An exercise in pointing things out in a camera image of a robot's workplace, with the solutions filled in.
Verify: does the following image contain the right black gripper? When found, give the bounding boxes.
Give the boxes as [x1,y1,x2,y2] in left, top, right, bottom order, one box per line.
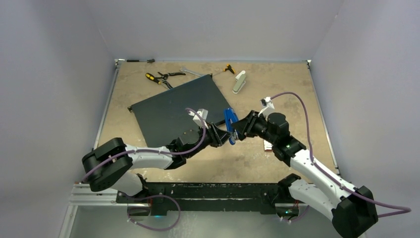
[231,110,277,145]

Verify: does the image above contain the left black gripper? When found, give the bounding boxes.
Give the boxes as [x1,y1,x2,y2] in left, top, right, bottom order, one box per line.
[185,121,232,158]

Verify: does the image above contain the blue stapler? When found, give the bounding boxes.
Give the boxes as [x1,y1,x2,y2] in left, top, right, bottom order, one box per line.
[224,107,238,145]

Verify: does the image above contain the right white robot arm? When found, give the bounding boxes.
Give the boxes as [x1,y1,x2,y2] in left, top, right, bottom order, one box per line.
[232,111,378,238]

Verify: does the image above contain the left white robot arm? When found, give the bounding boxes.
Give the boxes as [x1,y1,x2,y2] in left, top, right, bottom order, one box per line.
[82,123,232,203]

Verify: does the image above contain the open staple box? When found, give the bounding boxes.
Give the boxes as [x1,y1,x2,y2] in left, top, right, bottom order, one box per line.
[263,140,272,151]

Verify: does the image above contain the small yellow black screwdriver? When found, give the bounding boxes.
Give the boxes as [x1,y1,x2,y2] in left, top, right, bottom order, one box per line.
[211,64,236,76]

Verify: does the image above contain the silver wrench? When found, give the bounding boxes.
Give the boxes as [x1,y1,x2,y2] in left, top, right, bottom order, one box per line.
[180,66,203,77]

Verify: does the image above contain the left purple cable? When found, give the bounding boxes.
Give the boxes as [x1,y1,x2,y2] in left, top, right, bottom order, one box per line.
[81,108,208,183]

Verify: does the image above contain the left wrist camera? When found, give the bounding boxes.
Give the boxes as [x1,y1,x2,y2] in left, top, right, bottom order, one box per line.
[188,109,208,128]

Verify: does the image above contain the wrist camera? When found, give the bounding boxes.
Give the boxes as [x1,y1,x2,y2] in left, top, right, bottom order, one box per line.
[188,109,208,128]
[258,97,275,118]

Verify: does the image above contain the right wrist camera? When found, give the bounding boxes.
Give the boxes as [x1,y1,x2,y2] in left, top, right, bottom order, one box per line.
[258,97,275,118]

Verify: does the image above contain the dark flat network switch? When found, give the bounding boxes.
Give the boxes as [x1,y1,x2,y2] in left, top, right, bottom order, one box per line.
[128,75,230,147]

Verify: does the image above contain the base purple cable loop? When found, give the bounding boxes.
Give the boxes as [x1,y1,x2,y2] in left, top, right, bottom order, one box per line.
[127,193,182,232]

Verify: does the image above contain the black handled cutters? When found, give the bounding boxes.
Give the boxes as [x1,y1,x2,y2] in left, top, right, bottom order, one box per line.
[158,71,186,80]

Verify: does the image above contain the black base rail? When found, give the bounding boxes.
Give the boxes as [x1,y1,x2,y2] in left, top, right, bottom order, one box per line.
[116,182,304,217]

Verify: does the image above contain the black tool at wall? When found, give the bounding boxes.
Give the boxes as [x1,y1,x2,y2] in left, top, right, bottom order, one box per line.
[126,59,155,63]

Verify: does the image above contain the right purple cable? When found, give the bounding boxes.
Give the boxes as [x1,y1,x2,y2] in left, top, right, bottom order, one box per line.
[269,92,412,219]

